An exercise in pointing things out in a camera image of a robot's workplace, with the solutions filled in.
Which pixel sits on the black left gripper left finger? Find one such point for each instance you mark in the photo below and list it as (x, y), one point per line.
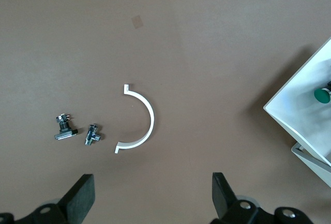
(75, 198)

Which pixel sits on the green push button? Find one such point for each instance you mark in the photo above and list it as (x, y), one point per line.
(322, 96)

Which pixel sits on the small metal fitting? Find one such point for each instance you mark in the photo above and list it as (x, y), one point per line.
(91, 136)

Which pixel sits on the brown tape patch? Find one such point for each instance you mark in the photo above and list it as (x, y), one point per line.
(137, 21)

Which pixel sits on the small black switch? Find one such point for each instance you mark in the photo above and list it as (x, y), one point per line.
(64, 131)

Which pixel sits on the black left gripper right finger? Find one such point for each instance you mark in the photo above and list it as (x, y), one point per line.
(227, 203)

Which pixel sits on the white plastic bin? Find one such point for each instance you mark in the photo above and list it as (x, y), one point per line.
(297, 99)

